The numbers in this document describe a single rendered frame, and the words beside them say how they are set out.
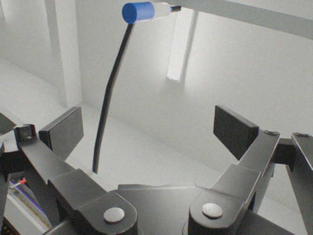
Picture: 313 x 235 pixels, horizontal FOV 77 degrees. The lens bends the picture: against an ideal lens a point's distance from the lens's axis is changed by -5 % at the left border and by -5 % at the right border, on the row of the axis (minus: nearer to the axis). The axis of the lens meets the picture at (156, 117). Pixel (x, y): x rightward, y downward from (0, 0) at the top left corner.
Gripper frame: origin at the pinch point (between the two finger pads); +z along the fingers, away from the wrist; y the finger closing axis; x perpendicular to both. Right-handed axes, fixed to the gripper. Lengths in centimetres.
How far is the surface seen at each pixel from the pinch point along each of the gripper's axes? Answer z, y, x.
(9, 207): 39, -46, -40
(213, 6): 70, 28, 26
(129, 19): 52, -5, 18
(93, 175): 53, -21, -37
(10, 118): 81, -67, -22
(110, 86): 52, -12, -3
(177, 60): 139, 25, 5
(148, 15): 55, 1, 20
